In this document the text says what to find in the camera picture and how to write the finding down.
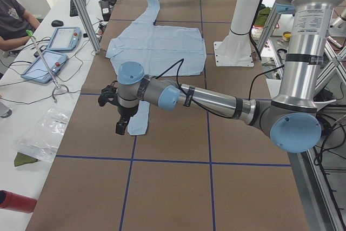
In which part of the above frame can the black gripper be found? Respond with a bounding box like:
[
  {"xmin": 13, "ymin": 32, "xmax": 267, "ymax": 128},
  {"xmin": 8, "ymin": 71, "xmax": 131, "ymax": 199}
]
[{"xmin": 115, "ymin": 105, "xmax": 138, "ymax": 135}]

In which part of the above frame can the light blue button shirt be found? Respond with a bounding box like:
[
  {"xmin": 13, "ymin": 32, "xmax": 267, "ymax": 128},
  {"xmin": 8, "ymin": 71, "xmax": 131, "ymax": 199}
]
[{"xmin": 106, "ymin": 0, "xmax": 207, "ymax": 135}]

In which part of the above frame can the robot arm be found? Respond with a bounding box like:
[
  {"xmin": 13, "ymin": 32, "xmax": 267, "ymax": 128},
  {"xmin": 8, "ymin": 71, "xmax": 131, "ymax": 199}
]
[{"xmin": 115, "ymin": 0, "xmax": 344, "ymax": 153}]

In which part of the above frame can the clear plastic bag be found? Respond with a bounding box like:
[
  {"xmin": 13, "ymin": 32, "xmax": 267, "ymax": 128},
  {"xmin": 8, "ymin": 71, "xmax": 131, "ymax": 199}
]
[{"xmin": 17, "ymin": 107, "xmax": 72, "ymax": 163}]

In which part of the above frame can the black keyboard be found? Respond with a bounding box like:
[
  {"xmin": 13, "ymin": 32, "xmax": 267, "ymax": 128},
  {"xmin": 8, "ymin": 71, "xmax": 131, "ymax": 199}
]
[{"xmin": 69, "ymin": 0, "xmax": 87, "ymax": 17}]

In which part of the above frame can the near teach pendant tablet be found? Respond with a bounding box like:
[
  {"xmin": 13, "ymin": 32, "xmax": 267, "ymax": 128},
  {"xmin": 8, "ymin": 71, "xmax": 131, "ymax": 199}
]
[{"xmin": 21, "ymin": 50, "xmax": 68, "ymax": 83}]

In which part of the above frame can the teach pendant tablet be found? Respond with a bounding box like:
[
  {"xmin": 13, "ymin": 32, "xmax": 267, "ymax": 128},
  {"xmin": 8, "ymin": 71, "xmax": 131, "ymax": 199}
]
[
  {"xmin": 47, "ymin": 27, "xmax": 81, "ymax": 52},
  {"xmin": 21, "ymin": 50, "xmax": 68, "ymax": 83}
]

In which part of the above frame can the far teach pendant tablet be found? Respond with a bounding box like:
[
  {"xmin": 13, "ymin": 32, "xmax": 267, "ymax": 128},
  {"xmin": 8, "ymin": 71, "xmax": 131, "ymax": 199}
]
[{"xmin": 47, "ymin": 27, "xmax": 81, "ymax": 52}]

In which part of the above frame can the green cloth piece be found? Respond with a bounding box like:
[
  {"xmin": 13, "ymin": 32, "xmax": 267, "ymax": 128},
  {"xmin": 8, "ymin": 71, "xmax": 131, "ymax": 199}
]
[{"xmin": 14, "ymin": 152, "xmax": 38, "ymax": 167}]

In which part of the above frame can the black computer mouse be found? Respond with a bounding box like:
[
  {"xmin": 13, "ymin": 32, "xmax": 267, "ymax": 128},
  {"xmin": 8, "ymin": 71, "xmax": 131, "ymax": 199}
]
[{"xmin": 51, "ymin": 19, "xmax": 64, "ymax": 27}]

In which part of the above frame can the metal rod stand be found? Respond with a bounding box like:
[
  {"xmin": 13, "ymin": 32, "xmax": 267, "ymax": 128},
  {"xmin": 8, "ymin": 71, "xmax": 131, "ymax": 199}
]
[{"xmin": 26, "ymin": 30, "xmax": 70, "ymax": 103}]

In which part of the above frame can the red cylinder bottle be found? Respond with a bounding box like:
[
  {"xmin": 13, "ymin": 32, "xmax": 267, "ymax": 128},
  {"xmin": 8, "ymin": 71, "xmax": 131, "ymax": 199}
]
[{"xmin": 1, "ymin": 190, "xmax": 37, "ymax": 213}]

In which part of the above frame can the seated person grey shirt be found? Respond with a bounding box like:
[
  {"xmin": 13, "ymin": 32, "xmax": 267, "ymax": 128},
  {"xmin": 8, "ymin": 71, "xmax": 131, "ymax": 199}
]
[{"xmin": 1, "ymin": 0, "xmax": 40, "ymax": 51}]

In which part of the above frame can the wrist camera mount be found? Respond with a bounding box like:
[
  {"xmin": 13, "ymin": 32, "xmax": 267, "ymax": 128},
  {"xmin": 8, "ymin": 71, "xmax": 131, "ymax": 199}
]
[{"xmin": 98, "ymin": 80, "xmax": 119, "ymax": 107}]

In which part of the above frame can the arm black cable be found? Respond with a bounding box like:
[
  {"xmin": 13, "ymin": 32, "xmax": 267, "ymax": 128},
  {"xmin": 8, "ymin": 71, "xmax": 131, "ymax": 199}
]
[{"xmin": 155, "ymin": 58, "xmax": 255, "ymax": 115}]

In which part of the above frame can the aluminium frame post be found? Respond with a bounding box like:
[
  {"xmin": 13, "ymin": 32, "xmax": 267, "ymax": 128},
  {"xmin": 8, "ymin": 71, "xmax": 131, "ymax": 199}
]
[{"xmin": 73, "ymin": 0, "xmax": 101, "ymax": 54}]

